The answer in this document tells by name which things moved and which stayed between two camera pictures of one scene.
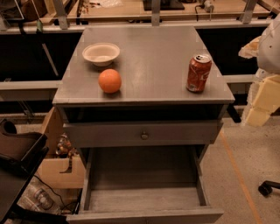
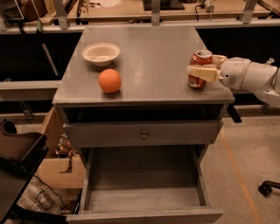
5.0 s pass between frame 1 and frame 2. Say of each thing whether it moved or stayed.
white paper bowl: stayed
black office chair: stayed
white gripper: moved
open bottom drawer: stayed
